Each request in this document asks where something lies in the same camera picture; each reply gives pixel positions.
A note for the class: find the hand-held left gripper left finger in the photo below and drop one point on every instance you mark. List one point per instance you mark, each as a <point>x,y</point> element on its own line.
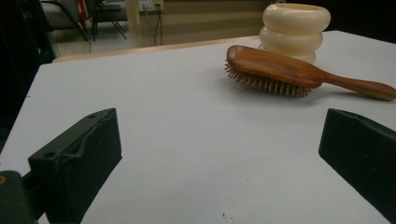
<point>77,165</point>

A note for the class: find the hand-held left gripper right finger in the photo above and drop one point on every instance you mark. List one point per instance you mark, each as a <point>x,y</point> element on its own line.
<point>364,155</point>

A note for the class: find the wooden hairbrush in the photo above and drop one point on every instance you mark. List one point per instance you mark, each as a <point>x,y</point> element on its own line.
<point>274,67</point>

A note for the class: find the cream ringed ceramic holder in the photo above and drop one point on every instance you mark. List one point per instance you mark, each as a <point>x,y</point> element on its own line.
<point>295,37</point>

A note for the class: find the red object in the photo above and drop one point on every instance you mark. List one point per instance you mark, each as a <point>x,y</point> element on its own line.
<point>82,9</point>

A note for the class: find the black folding chair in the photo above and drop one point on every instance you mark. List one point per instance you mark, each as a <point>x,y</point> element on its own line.
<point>107,8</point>

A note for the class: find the white wall outlet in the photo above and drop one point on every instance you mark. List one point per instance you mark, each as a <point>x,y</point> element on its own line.
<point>150,4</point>

